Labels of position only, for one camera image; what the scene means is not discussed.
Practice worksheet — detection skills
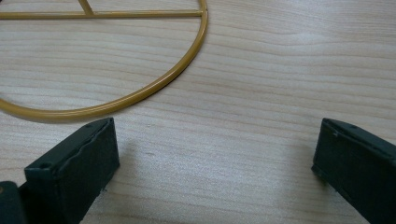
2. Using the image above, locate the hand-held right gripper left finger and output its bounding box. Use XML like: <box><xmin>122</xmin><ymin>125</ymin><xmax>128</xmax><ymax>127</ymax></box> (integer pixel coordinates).
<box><xmin>18</xmin><ymin>117</ymin><xmax>120</xmax><ymax>224</ymax></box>

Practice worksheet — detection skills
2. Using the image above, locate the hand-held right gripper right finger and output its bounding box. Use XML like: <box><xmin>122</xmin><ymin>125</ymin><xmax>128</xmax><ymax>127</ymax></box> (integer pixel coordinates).
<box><xmin>311</xmin><ymin>118</ymin><xmax>396</xmax><ymax>224</ymax></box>

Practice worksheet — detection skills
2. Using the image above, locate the gold metal wire rack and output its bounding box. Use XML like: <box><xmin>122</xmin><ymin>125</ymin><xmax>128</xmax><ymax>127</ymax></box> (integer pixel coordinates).
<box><xmin>0</xmin><ymin>0</ymin><xmax>209</xmax><ymax>122</ymax></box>

